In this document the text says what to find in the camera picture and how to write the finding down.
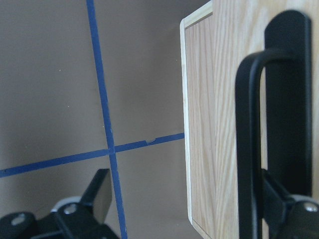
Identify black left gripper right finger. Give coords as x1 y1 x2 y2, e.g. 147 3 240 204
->
262 169 319 239

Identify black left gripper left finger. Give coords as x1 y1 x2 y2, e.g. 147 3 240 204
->
54 169 112 239

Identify black drawer handle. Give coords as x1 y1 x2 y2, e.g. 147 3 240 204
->
235 10 312 239

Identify wooden drawer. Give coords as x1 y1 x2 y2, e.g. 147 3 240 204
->
180 0 319 239

